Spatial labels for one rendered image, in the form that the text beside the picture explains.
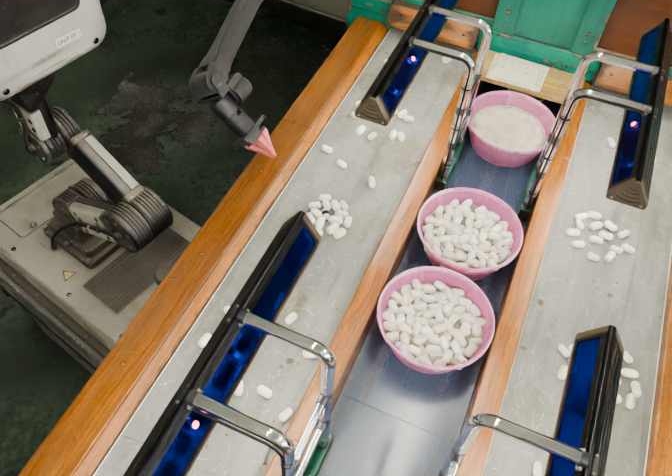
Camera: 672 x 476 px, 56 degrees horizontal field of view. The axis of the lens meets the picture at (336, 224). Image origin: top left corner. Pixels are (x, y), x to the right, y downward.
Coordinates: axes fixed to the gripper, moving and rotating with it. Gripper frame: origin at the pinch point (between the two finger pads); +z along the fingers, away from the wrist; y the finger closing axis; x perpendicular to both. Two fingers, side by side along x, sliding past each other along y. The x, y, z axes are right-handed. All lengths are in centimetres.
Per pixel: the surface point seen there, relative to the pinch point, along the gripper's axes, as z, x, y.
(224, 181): 16, 95, 46
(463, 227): 45, -28, 5
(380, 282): 32.7, -22.1, -22.1
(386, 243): 30.8, -20.2, -10.8
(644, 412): 81, -61, -27
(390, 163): 25.9, -11.8, 17.6
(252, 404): 23, -12, -60
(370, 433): 46, -23, -53
